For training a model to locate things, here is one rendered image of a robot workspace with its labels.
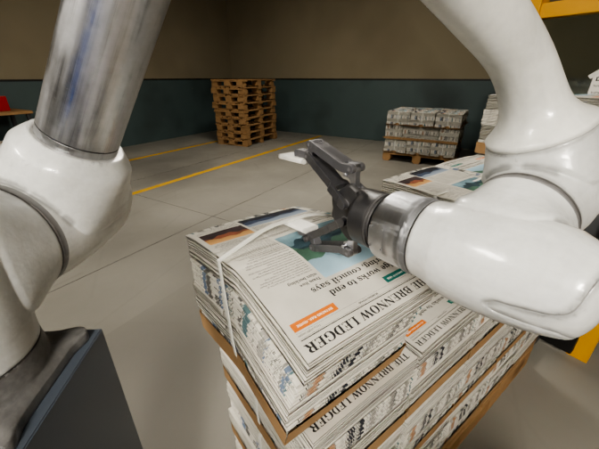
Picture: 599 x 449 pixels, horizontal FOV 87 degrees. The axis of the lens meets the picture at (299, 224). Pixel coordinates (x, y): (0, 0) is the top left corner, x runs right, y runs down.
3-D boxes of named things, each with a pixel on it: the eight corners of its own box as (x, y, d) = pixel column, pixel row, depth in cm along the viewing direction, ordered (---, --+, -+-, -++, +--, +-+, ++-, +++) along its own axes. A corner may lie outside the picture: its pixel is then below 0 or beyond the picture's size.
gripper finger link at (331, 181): (340, 212, 44) (345, 206, 43) (299, 157, 48) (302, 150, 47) (360, 206, 46) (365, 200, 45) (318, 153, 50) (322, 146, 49)
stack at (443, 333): (239, 496, 112) (212, 310, 77) (428, 344, 176) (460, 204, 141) (307, 636, 84) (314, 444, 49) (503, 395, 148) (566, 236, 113)
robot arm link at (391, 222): (399, 287, 35) (359, 265, 40) (444, 260, 40) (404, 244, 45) (407, 210, 32) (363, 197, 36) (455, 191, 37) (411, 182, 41)
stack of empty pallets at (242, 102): (249, 135, 803) (244, 78, 748) (278, 138, 767) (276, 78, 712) (215, 143, 702) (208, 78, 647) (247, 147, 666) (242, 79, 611)
